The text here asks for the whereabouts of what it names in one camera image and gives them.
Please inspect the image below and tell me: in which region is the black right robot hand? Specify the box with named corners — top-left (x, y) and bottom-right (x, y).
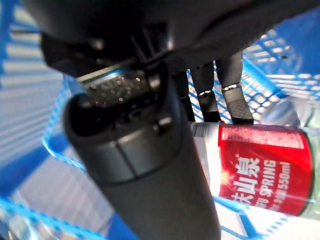
top-left (21, 0), bottom-right (320, 240)

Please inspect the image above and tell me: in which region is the water bottle red label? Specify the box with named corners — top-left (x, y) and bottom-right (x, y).
top-left (191, 121), bottom-right (320, 218)

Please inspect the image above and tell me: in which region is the blue plastic shopping basket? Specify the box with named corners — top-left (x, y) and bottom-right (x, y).
top-left (0, 0), bottom-right (320, 240)

